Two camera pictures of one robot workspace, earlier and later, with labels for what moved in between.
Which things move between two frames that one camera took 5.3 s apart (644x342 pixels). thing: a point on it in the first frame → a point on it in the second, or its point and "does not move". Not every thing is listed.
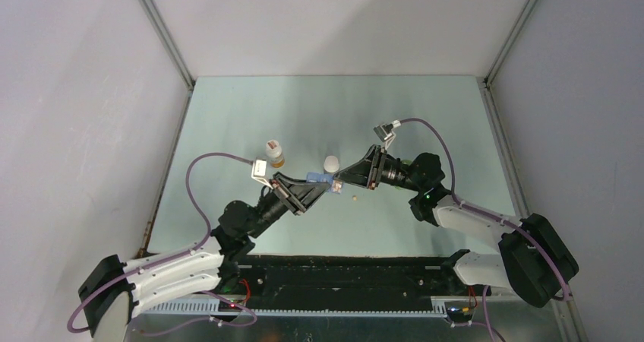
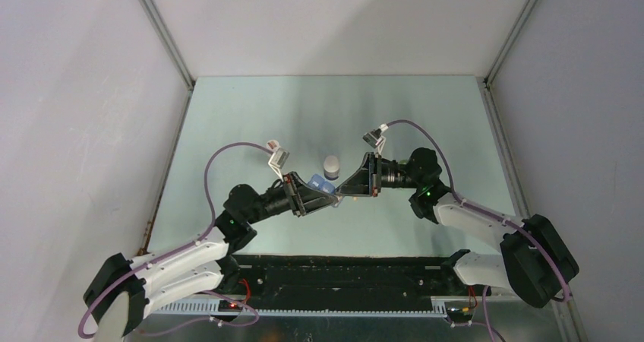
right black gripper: (367, 172) → (366, 182)
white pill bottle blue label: (331, 164) does not move
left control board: (227, 307) does not move
